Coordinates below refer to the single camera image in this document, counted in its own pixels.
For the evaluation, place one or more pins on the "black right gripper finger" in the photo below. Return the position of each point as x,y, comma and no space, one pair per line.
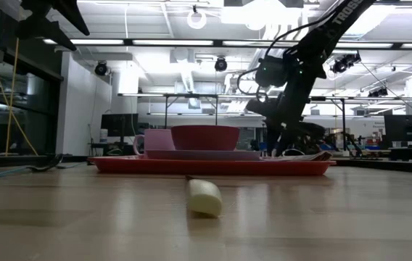
275,139
292,145

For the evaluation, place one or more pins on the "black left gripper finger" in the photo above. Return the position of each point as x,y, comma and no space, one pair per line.
46,32
70,12

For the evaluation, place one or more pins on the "beige napkin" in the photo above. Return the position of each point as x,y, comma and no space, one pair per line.
311,157

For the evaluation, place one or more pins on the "lavender plastic plate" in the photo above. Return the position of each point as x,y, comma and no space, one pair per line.
227,155

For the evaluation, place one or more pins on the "magenta plastic bowl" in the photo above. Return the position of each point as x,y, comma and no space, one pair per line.
206,137

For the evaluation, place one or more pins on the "cream oblong object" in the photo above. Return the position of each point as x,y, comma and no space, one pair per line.
204,197

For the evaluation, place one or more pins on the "pink plastic cup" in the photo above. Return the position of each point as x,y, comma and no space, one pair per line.
157,141

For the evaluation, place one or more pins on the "black background robot arm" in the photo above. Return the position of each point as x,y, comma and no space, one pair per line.
351,145

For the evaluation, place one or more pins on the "red plastic tray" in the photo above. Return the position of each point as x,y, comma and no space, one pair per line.
209,167

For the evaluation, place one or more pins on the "black computer monitor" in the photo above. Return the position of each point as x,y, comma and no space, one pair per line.
119,125
407,128

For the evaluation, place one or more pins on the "white container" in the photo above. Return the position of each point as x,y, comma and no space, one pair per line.
103,136

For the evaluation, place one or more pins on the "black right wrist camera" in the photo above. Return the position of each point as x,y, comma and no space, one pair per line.
271,71

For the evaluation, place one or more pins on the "black ceiling camera cluster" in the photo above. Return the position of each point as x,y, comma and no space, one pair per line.
344,62

